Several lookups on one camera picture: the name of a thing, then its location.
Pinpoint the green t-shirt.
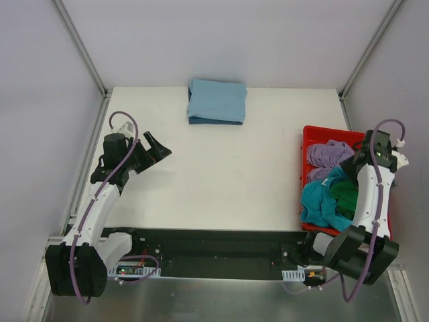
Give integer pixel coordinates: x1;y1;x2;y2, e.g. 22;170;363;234
329;179;358;220

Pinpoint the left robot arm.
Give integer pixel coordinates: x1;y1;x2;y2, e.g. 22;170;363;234
45;130;172;299

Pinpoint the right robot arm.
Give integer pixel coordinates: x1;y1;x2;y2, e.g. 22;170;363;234
302;130;400;285

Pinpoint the lavender crumpled t-shirt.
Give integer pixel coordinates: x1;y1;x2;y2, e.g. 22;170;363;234
306;140;354;182

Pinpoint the red plastic bin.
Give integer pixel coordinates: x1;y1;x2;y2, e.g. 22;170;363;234
300;125;393;239

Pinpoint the teal crumpled t-shirt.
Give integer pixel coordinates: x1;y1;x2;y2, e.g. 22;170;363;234
300;167;353;231

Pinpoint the light blue folded t-shirt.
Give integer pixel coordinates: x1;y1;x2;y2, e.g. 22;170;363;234
187;78;248;123

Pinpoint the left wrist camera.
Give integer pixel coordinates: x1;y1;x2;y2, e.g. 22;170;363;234
113;121;135;138

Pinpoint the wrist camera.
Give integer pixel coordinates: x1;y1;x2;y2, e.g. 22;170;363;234
113;121;135;138
392;150;409;171

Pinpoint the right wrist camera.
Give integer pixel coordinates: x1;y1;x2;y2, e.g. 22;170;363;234
392;150;409;171

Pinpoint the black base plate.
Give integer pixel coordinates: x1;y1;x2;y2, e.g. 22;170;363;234
101;227;307;281

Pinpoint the left aluminium frame post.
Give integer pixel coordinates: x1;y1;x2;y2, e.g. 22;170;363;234
51;0;110;99

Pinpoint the aluminium frame post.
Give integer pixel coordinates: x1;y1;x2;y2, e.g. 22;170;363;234
51;0;110;99
337;0;405;101

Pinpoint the right aluminium frame post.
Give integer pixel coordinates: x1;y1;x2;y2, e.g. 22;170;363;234
337;0;405;101

